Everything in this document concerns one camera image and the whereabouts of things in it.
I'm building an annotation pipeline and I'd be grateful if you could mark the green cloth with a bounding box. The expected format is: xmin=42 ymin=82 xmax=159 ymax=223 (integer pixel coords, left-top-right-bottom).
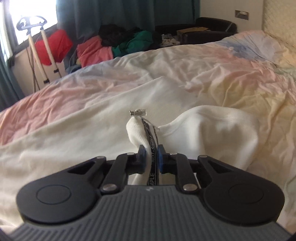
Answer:
xmin=112 ymin=31 xmax=154 ymax=58

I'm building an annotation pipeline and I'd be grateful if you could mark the red cloth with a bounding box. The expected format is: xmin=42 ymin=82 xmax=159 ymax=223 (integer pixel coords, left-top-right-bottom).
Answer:
xmin=35 ymin=30 xmax=73 ymax=66

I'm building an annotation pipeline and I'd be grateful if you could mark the cream quilted headboard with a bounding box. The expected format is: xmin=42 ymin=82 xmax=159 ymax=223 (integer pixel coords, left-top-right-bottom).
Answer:
xmin=263 ymin=0 xmax=296 ymax=46

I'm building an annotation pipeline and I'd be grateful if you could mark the black clothes pile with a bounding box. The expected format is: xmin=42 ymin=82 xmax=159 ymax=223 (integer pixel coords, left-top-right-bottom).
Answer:
xmin=98 ymin=24 xmax=142 ymax=47

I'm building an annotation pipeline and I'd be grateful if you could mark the teal right curtain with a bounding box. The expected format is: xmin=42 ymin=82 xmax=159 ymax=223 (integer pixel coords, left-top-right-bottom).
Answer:
xmin=56 ymin=0 xmax=200 ymax=42

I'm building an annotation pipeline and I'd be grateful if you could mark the pink cloth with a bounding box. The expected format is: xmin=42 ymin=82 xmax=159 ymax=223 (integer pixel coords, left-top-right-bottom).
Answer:
xmin=77 ymin=36 xmax=113 ymax=67

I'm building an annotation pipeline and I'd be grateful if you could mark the teal left curtain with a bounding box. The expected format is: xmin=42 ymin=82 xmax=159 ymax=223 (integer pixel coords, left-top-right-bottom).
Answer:
xmin=0 ymin=49 xmax=25 ymax=111

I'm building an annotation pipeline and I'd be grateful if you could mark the pastel pink bed duvet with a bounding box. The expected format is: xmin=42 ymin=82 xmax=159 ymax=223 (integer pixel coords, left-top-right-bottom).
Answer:
xmin=1 ymin=31 xmax=295 ymax=232

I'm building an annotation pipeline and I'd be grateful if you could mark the dark sofa bench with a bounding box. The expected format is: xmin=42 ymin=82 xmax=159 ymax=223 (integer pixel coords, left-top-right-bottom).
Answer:
xmin=155 ymin=17 xmax=238 ymax=45

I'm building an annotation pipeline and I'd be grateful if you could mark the garment steamer stand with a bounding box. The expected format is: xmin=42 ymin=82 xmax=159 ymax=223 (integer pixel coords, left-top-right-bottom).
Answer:
xmin=16 ymin=16 xmax=63 ymax=93

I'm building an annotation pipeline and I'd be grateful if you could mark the cream white zip jacket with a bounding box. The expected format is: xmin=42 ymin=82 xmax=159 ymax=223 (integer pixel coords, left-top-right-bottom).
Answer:
xmin=1 ymin=78 xmax=259 ymax=232

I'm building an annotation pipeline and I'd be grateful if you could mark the teal curtain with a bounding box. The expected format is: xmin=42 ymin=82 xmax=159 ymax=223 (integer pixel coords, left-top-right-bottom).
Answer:
xmin=0 ymin=49 xmax=25 ymax=111
xmin=56 ymin=0 xmax=200 ymax=42

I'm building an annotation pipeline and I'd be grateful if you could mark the wall socket plate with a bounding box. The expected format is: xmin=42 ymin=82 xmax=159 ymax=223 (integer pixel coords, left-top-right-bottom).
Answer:
xmin=235 ymin=10 xmax=249 ymax=21

